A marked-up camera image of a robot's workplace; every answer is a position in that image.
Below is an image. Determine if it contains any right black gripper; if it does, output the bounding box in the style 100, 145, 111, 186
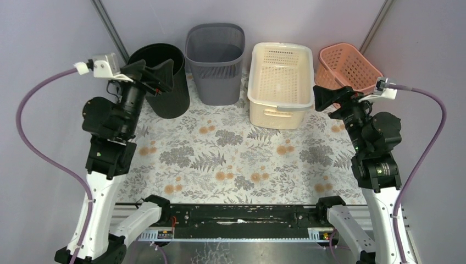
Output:
312, 84, 378, 152

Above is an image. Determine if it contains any white perforated plastic basket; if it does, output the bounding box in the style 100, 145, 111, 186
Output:
247, 42, 315, 112

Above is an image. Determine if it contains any cream plastic laundry basket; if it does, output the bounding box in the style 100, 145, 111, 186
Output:
249, 102, 308, 130

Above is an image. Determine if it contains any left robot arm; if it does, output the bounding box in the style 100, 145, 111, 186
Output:
54, 54, 174, 263

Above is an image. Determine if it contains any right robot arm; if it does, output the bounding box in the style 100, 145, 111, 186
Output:
313, 85, 417, 263

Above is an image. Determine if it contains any pink perforated plastic basket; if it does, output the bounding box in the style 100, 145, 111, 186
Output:
315, 42, 382, 95

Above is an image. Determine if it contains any black round waste bin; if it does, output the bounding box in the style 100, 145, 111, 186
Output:
129, 43, 190, 119

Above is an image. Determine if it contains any grey ribbed waste bin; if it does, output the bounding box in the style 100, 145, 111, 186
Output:
185, 23, 245, 106

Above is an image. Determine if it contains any floral patterned table mat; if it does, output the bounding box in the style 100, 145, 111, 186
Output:
118, 74, 365, 205

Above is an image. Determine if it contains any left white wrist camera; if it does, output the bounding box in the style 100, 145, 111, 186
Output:
73, 53, 134, 83

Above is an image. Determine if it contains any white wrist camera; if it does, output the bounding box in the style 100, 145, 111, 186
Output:
358, 77, 397, 103
73, 53, 134, 83

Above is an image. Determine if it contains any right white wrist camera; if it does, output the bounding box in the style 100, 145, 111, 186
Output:
358, 77, 397, 103

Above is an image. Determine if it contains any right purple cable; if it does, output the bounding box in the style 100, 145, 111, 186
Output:
389, 84, 447, 264

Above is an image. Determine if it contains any purple cable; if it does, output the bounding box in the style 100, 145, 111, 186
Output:
389, 84, 447, 264
16, 68, 94, 264

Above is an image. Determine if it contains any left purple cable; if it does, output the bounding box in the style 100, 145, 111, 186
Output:
16, 68, 94, 264

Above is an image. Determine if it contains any aluminium frame rail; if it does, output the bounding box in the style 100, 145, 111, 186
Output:
84, 205, 410, 243

